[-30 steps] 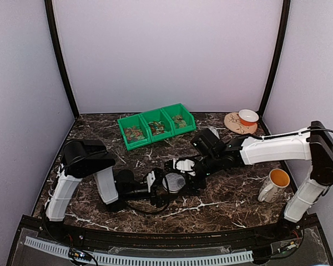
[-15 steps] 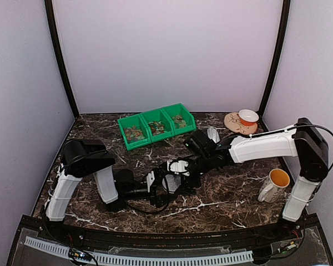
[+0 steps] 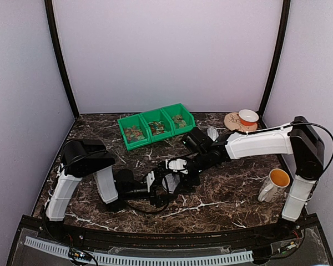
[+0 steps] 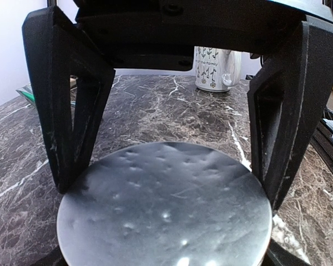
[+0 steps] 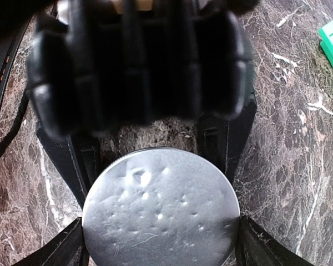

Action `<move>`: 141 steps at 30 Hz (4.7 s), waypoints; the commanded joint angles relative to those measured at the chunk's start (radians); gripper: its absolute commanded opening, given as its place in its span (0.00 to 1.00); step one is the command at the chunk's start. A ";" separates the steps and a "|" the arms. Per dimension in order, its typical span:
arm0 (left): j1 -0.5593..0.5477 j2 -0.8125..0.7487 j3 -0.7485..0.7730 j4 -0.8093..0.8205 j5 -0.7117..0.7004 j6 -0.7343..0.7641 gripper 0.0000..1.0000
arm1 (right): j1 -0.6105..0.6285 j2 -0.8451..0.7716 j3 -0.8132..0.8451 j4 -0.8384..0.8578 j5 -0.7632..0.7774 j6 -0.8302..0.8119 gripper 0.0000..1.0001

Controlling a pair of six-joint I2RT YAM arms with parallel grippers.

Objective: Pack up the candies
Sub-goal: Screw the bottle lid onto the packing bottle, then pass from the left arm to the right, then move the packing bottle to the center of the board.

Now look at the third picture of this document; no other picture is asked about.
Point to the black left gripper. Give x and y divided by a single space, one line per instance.
159 203

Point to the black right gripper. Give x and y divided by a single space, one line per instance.
184 180

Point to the clear round plastic lid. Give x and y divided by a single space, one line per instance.
171 181

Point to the green bin with lollipops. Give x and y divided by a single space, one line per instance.
158 125

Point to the metal scoop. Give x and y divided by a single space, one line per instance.
212 133

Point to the green bin with popsicle candies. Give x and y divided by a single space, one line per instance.
181 119

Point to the green bin with star candies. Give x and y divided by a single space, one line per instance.
134 132

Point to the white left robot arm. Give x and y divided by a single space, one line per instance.
83 157

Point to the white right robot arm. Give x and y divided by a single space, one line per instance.
297 138

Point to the orange and white bowl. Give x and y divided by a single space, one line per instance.
248 117

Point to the white mug orange inside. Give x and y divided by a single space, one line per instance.
273 186

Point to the grey slotted cable duct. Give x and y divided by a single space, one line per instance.
109 259

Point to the right black frame post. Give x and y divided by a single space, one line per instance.
276 56

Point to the black frame post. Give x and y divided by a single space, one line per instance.
276 56
53 29

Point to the left black frame post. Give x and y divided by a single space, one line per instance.
53 29

